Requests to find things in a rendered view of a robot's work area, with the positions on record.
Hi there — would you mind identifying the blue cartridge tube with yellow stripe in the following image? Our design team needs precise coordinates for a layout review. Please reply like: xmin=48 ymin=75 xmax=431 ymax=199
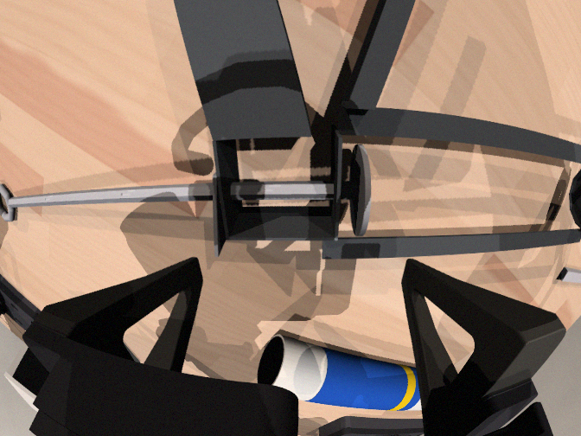
xmin=257 ymin=334 xmax=422 ymax=411

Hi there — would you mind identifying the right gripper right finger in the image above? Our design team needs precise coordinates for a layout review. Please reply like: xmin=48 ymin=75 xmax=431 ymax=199
xmin=401 ymin=259 xmax=566 ymax=436

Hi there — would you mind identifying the grey flat bar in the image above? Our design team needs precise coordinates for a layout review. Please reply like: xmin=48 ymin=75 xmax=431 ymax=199
xmin=559 ymin=267 xmax=581 ymax=283

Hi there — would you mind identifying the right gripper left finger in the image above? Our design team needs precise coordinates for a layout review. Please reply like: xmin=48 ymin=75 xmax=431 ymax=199
xmin=34 ymin=257 xmax=203 ymax=372

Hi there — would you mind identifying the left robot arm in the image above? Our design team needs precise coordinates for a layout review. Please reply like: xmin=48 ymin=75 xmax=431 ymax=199
xmin=0 ymin=281 xmax=38 ymax=330

